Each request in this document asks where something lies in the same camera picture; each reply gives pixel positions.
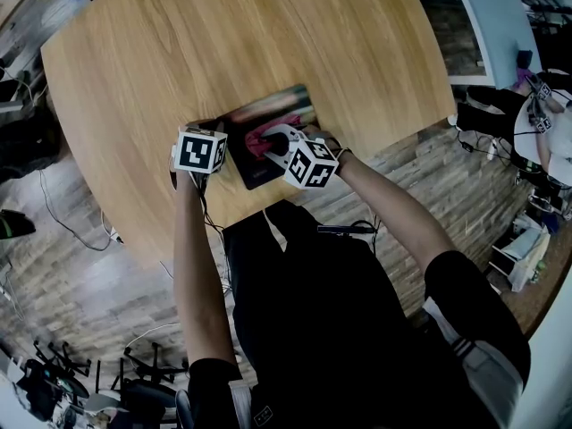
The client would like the thin black cable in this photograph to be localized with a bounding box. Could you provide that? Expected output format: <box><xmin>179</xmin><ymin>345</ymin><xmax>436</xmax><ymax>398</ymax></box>
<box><xmin>38</xmin><ymin>170</ymin><xmax>114</xmax><ymax>253</ymax></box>

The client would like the person's right hand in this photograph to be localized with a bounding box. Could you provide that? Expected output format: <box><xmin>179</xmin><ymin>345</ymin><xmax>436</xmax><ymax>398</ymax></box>
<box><xmin>303</xmin><ymin>124</ymin><xmax>345</xmax><ymax>156</ymax></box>

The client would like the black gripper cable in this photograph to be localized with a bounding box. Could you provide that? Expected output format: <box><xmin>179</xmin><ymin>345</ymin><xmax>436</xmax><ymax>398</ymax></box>
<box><xmin>190</xmin><ymin>172</ymin><xmax>230</xmax><ymax>259</ymax></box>

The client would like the black office chair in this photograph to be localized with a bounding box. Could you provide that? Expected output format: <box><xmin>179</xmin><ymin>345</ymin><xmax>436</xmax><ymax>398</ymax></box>
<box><xmin>0</xmin><ymin>105</ymin><xmax>62</xmax><ymax>183</ymax></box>

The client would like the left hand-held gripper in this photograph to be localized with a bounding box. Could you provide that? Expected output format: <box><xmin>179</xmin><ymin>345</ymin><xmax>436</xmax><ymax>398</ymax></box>
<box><xmin>170</xmin><ymin>121</ymin><xmax>229</xmax><ymax>183</ymax></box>

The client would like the white cable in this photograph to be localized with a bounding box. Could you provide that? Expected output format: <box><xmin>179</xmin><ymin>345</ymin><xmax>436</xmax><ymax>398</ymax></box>
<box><xmin>124</xmin><ymin>321</ymin><xmax>181</xmax><ymax>349</ymax></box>

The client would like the person's left forearm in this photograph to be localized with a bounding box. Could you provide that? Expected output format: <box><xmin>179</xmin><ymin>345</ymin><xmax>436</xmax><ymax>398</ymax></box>
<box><xmin>172</xmin><ymin>170</ymin><xmax>239</xmax><ymax>371</ymax></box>

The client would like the black green bag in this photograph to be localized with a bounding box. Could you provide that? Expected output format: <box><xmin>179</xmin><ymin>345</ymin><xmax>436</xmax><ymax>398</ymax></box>
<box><xmin>0</xmin><ymin>208</ymin><xmax>38</xmax><ymax>241</ymax></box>

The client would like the black chair base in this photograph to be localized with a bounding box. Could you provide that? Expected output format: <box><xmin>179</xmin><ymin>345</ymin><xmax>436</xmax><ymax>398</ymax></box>
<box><xmin>111</xmin><ymin>341</ymin><xmax>189</xmax><ymax>391</ymax></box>

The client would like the wooden table with white legs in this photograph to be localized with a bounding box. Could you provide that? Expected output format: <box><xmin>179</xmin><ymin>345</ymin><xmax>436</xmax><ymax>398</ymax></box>
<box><xmin>39</xmin><ymin>0</ymin><xmax>457</xmax><ymax>270</ymax></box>

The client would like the person's black clothing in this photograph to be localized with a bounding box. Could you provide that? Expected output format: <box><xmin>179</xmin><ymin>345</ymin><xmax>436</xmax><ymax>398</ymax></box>
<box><xmin>187</xmin><ymin>198</ymin><xmax>533</xmax><ymax>429</ymax></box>

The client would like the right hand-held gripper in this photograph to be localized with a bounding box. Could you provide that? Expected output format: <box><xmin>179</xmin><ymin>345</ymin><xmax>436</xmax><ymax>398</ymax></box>
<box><xmin>260</xmin><ymin>123</ymin><xmax>340</xmax><ymax>190</ymax></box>

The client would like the pink cloth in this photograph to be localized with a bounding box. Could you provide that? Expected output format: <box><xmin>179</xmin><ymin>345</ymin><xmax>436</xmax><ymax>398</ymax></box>
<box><xmin>244</xmin><ymin>114</ymin><xmax>303</xmax><ymax>163</ymax></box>

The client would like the person's right forearm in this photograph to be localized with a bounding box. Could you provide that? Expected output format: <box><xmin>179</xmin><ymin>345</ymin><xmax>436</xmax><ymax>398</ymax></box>
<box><xmin>334</xmin><ymin>152</ymin><xmax>458</xmax><ymax>273</ymax></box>

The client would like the white low shelf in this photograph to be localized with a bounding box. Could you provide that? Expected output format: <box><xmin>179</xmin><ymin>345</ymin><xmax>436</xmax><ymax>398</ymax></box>
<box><xmin>488</xmin><ymin>225</ymin><xmax>553</xmax><ymax>293</ymax></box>

